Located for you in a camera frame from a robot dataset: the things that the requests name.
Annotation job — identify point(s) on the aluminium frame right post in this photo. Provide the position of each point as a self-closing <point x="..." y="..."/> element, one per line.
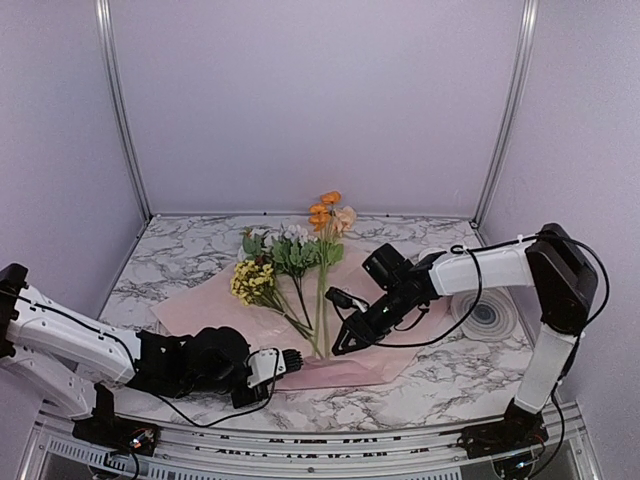
<point x="515" y="92"/>

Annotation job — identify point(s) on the aluminium front rail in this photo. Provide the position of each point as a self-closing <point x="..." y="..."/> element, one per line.
<point x="434" y="452"/>

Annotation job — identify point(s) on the grey swirl ceramic plate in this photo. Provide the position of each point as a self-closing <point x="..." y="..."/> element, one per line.
<point x="493" y="318"/>

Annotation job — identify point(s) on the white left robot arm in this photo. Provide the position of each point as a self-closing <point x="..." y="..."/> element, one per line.
<point x="32" y="320"/>

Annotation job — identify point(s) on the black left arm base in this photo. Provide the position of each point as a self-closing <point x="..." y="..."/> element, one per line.
<point x="104" y="428"/>

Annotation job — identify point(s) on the white flower bunch green leaves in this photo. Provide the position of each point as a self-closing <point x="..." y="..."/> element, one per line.
<point x="290" y="249"/>

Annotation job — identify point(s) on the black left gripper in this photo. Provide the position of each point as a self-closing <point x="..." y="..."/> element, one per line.
<point x="261" y="395"/>

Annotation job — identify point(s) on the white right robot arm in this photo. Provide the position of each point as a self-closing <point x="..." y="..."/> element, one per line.
<point x="549" y="279"/>

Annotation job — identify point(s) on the yellow small flower bunch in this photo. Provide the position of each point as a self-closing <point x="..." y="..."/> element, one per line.
<point x="254" y="283"/>

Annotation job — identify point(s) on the orange flower stem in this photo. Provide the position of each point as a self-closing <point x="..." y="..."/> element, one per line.
<point x="322" y="218"/>

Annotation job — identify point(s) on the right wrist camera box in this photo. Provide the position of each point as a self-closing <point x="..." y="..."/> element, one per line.
<point x="387" y="267"/>

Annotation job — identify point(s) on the peach flower long green stem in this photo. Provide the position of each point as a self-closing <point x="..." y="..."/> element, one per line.
<point x="345" y="218"/>

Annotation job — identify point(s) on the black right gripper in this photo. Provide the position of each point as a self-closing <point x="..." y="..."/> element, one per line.
<point x="358" y="328"/>

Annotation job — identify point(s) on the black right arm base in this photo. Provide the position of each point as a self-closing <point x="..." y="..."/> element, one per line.
<point x="517" y="429"/>

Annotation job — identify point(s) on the aluminium frame post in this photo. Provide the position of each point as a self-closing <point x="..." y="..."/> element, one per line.
<point x="109" y="52"/>
<point x="515" y="92"/>

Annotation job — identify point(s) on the orange bowl white inside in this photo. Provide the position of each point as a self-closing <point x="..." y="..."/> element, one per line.
<point x="430" y="254"/>

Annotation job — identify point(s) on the aluminium frame left post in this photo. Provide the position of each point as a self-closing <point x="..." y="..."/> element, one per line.
<point x="109" y="52"/>

